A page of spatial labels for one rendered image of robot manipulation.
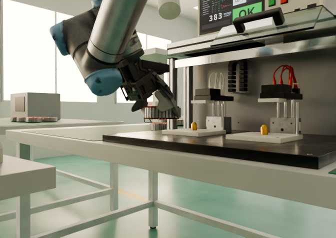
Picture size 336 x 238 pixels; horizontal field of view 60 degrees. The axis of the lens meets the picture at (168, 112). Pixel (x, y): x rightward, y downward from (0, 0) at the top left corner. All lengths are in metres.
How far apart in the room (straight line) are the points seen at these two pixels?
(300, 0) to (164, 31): 6.66
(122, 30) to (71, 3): 5.53
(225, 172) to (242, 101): 0.59
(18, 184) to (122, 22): 0.33
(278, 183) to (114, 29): 0.40
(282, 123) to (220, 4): 0.47
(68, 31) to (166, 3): 1.53
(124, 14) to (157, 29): 6.82
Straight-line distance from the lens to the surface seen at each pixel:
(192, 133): 0.87
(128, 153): 0.79
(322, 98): 1.04
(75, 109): 5.79
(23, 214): 1.66
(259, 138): 0.76
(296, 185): 0.54
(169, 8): 2.23
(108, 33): 0.58
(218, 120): 1.05
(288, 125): 0.93
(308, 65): 1.06
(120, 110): 6.37
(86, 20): 0.73
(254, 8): 1.04
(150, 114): 0.80
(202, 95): 1.00
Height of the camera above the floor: 0.85
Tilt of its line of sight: 1 degrees down
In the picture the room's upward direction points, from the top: straight up
